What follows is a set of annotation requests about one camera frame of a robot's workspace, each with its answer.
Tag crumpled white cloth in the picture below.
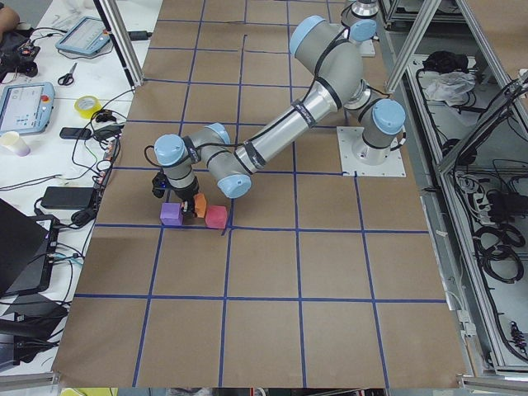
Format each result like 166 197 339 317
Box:
425 72 476 106

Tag black smartphone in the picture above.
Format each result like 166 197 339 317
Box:
59 127 92 140

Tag black handled scissors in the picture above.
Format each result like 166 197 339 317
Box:
57 63 78 87

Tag yellow tape roll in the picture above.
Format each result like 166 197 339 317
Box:
74 95 102 120

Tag black power brick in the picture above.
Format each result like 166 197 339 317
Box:
40 186 94 210

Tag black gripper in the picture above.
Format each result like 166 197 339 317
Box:
152 172 202 217

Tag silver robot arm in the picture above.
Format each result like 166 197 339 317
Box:
151 1 378 216
343 86 406 166

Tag aluminium frame post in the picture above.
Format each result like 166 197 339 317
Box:
93 0 144 89

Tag upper teach pendant tablet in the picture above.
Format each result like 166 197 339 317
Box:
55 16 111 57

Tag aluminium frame cage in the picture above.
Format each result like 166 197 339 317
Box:
380 1 527 381

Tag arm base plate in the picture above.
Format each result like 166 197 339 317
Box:
337 126 406 177
351 37 375 58

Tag black laptop computer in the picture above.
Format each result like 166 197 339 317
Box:
1 200 59 297

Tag white paper cup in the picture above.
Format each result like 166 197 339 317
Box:
1 131 31 157

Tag coiled black cables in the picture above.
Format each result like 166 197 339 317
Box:
472 224 527 285

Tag lower teach pendant tablet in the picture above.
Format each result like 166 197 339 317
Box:
1 82 55 134

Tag power strip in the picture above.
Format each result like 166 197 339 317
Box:
93 139 120 195

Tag teach pendant tablet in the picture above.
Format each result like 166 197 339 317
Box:
1 82 55 134
55 16 111 57

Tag red foam block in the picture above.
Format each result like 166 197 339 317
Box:
205 205 229 229

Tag orange foam block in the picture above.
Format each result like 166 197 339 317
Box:
194 193 207 219

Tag purple foam block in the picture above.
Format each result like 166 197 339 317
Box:
160 202 183 226

